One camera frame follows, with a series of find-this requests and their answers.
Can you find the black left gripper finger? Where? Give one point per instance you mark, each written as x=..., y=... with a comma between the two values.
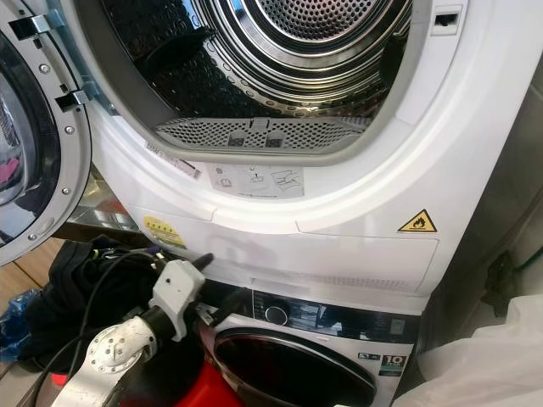
x=204, y=260

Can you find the pile of black clothes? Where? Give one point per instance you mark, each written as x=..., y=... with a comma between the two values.
x=76, y=297

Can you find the white washing machine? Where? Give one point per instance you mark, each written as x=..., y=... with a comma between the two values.
x=390, y=335

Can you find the yellow energy sticker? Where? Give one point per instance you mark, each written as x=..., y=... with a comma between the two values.
x=164, y=232

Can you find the round washer control knob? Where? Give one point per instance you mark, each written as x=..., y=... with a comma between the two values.
x=276, y=315

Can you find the red plastic basket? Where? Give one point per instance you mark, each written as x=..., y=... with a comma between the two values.
x=208, y=392

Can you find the white pictogram instruction sticker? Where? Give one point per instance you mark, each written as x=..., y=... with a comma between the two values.
x=254, y=181

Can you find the dark round washer door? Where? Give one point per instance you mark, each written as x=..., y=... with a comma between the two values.
x=293, y=373

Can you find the white barcode label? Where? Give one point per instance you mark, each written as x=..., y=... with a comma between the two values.
x=166, y=161

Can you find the grey mesh lint filter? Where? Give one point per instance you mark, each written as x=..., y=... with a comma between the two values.
x=322, y=134

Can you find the washer warranty sticker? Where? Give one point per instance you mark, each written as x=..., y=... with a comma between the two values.
x=386, y=365

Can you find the perforated steel dryer drum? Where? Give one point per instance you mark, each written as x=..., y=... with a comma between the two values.
x=221, y=76

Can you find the blue plastic bag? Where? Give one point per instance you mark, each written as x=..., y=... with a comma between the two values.
x=17, y=326

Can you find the round glass dryer door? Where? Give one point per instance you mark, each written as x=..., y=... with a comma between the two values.
x=25, y=144

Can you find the yellow flame warning sticker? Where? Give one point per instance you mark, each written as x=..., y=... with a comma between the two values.
x=417, y=223

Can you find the white tumble dryer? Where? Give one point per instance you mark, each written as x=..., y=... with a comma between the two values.
x=416, y=144

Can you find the white translucent plastic sheet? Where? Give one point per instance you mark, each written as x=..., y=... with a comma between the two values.
x=475, y=365

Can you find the black wall fitting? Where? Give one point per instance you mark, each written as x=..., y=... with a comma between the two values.
x=499, y=284

